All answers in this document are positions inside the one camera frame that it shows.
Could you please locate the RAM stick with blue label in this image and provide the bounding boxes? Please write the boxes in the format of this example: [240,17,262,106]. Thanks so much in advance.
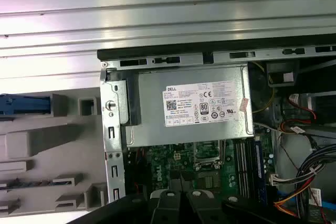
[0,178,77,189]

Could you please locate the yellow power wires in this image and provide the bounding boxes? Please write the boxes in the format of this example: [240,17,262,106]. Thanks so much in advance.
[251,61,277,115]

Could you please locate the metal socket cover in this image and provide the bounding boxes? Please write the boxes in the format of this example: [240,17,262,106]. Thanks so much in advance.
[193,140,227,171]

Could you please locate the hard disk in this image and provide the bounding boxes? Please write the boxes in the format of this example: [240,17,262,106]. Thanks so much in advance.
[0,93,51,116]

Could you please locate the grey parts rack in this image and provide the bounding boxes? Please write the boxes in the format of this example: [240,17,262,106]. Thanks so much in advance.
[0,91,109,213]

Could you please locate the black open PC case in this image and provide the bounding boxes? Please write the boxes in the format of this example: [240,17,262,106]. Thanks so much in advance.
[96,34,336,224]

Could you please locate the grey power supply unit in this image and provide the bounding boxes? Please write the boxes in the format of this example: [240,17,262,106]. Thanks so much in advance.
[125,64,256,148]

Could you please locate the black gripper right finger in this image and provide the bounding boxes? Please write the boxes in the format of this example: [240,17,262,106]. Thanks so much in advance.
[182,173,313,224]

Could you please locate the black RAM slot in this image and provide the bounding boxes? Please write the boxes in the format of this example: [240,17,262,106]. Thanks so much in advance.
[241,140,250,198]
[235,140,244,196]

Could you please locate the blue SATA wire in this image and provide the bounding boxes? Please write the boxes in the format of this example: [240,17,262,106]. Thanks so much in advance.
[319,199,336,211]

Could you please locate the installed blue RAM stick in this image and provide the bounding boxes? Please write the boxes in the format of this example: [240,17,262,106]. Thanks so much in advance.
[253,138,267,205]

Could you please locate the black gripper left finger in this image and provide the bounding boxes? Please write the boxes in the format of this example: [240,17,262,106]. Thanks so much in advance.
[68,173,182,224]

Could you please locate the green motherboard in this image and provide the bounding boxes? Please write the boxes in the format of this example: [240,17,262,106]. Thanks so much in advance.
[125,129,279,209]

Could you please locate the orange wire bundle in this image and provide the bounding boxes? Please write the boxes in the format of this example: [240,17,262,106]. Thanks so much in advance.
[272,182,316,219]

